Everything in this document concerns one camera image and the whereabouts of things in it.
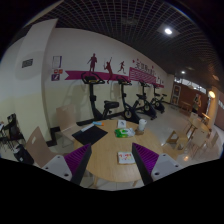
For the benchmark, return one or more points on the white paper roll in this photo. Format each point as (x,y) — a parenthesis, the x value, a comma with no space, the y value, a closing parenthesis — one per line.
(142,124)

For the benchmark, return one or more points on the black exercise bike farthest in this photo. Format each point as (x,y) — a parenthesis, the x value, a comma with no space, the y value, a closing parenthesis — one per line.
(157,100)

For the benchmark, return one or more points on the beige chair front left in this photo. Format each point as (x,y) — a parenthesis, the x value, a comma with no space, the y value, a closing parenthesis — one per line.
(38,149)

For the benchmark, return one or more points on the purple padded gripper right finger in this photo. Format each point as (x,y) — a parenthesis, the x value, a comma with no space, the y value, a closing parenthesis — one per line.
(153,166)

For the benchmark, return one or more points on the green wet wipes pack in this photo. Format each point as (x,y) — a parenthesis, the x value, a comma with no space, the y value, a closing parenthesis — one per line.
(124,132)

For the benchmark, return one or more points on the white framed wall poster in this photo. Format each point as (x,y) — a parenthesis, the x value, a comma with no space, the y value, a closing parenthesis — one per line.
(56,62)

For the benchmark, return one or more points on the beige chair behind table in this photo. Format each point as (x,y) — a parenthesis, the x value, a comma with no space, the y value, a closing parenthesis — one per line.
(67,123)

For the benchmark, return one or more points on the blue white tube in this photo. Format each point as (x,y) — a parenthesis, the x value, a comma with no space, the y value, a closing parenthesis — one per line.
(91,125)

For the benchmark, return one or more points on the beige chair right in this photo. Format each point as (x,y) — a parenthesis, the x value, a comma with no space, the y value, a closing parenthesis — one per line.
(201,139)

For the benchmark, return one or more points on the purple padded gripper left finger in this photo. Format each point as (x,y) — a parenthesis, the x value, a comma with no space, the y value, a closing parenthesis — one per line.
(72,166)

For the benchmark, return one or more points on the round wooden table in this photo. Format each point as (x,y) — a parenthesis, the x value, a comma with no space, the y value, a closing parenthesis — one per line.
(103,163)

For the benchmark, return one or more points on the wooden table right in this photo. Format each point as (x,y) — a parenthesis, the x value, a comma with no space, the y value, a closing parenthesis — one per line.
(195,124)

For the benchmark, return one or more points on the black chair far left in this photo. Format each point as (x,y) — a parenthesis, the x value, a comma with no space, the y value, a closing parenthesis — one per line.
(10,133)

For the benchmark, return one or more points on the round ceiling light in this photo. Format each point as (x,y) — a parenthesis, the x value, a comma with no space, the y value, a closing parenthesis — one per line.
(168,31)

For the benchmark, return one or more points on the grey wall sign plate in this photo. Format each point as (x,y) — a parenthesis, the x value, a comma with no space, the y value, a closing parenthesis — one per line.
(27,63)

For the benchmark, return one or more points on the white booklet on table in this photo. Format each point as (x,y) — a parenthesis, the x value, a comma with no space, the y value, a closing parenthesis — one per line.
(121,124)

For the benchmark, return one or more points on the black mat on table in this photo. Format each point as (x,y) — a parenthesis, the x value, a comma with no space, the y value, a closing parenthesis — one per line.
(90,136)

